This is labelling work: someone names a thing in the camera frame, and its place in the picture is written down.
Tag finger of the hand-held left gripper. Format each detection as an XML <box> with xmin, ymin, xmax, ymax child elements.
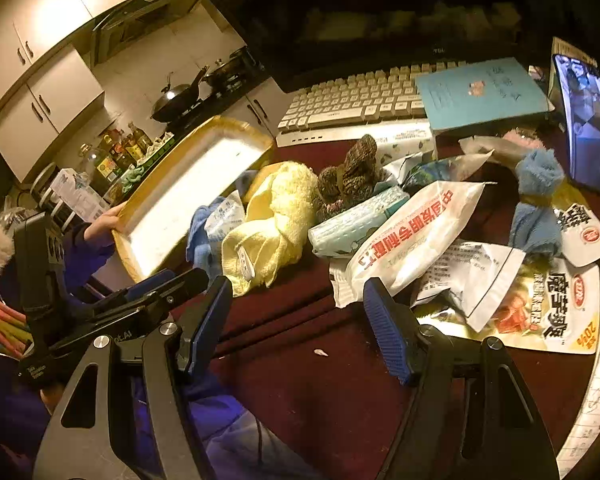
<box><xmin>97</xmin><ymin>268</ymin><xmax>178</xmax><ymax>311</ymax></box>
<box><xmin>130</xmin><ymin>266</ymin><xmax>210</xmax><ymax>311</ymax></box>

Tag white wall cabinets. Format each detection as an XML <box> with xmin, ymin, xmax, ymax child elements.
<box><xmin>0</xmin><ymin>0</ymin><xmax>187</xmax><ymax>183</ymax></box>

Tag green packages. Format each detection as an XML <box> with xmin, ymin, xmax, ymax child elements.
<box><xmin>120</xmin><ymin>162</ymin><xmax>146</xmax><ymax>193</ymax></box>

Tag smartphone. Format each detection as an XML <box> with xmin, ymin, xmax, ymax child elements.
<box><xmin>550</xmin><ymin>52</ymin><xmax>600</xmax><ymax>196</ymax></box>

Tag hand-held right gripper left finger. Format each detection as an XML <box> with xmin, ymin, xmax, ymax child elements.
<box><xmin>32</xmin><ymin>276</ymin><xmax>233</xmax><ymax>480</ymax></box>

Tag small white packet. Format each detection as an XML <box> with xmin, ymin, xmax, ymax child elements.
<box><xmin>205</xmin><ymin>190</ymin><xmax>246</xmax><ymax>241</ymax></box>

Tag yellow towel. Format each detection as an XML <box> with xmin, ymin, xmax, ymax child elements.
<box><xmin>221</xmin><ymin>160</ymin><xmax>320</xmax><ymax>297</ymax></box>

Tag blue fuzzy cloth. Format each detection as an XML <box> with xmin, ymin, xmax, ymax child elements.
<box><xmin>507</xmin><ymin>149</ymin><xmax>566</xmax><ymax>261</ymax></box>

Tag clear plastic bag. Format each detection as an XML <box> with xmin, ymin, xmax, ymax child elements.
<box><xmin>457</xmin><ymin>135</ymin><xmax>531</xmax><ymax>167</ymax></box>

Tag row of condiment bottles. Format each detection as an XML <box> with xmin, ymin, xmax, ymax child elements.
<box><xmin>77</xmin><ymin>121</ymin><xmax>153</xmax><ymax>196</ymax></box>

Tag white base cabinets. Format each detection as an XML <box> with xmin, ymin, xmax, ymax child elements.
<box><xmin>220</xmin><ymin>77</ymin><xmax>301</xmax><ymax>141</ymax></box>

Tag white snack wrapper red logo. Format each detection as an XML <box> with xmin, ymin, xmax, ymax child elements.
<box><xmin>550</xmin><ymin>202</ymin><xmax>600</xmax><ymax>268</ymax></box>

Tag brown plush toy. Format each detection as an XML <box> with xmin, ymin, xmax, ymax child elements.
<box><xmin>312</xmin><ymin>134</ymin><xmax>391</xmax><ymax>221</ymax></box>

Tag pink and yellow sticks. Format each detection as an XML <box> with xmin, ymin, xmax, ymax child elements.
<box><xmin>0</xmin><ymin>295</ymin><xmax>33</xmax><ymax>361</ymax></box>

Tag green and white tissue pack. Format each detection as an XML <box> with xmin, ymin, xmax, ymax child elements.
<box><xmin>307</xmin><ymin>185</ymin><xmax>411</xmax><ymax>258</ymax></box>

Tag person's purple jacket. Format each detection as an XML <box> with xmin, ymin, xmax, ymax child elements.
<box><xmin>130</xmin><ymin>370</ymin><xmax>326</xmax><ymax>480</ymax></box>

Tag range hood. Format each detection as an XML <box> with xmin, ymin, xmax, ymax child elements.
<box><xmin>90</xmin><ymin>0</ymin><xmax>203</xmax><ymax>66</ymax></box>

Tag blue notebook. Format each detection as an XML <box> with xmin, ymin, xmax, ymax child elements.
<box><xmin>414</xmin><ymin>56</ymin><xmax>556</xmax><ymax>133</ymax></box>

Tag yellow snack bag red logo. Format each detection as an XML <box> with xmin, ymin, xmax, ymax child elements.
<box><xmin>415</xmin><ymin>255</ymin><xmax>600</xmax><ymax>356</ymax></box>

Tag black wok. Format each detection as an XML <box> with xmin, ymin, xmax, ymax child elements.
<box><xmin>150</xmin><ymin>66</ymin><xmax>211</xmax><ymax>123</ymax></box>

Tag yellow-rimmed white tray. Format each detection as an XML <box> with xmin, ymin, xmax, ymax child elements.
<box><xmin>111</xmin><ymin>115</ymin><xmax>276</xmax><ymax>283</ymax></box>

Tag beige keyboard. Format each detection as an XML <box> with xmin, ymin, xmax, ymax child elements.
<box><xmin>275</xmin><ymin>60</ymin><xmax>470</xmax><ymax>149</ymax></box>

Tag white packet with black text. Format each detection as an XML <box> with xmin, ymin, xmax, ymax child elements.
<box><xmin>412</xmin><ymin>240</ymin><xmax>526</xmax><ymax>333</ymax></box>

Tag dark green packet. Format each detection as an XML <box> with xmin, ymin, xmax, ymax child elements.
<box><xmin>402</xmin><ymin>152</ymin><xmax>496</xmax><ymax>196</ymax></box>

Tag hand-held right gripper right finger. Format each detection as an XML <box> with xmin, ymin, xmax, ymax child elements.
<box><xmin>362</xmin><ymin>277</ymin><xmax>561</xmax><ymax>480</ymax></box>

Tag white plastic bag red print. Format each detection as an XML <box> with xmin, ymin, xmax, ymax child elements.
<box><xmin>330</xmin><ymin>180</ymin><xmax>488</xmax><ymax>309</ymax></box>

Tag dark cooking pot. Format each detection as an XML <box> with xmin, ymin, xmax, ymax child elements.
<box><xmin>202</xmin><ymin>46</ymin><xmax>258</xmax><ymax>92</ymax></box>

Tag white cardboard box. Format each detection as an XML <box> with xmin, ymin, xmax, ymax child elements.
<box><xmin>50</xmin><ymin>167</ymin><xmax>111</xmax><ymax>223</ymax></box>

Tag black monitor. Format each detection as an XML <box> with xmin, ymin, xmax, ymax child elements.
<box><xmin>175</xmin><ymin>0</ymin><xmax>600</xmax><ymax>93</ymax></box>

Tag pink fuzzy cloth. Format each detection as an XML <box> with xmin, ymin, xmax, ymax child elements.
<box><xmin>500</xmin><ymin>127</ymin><xmax>547</xmax><ymax>152</ymax></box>

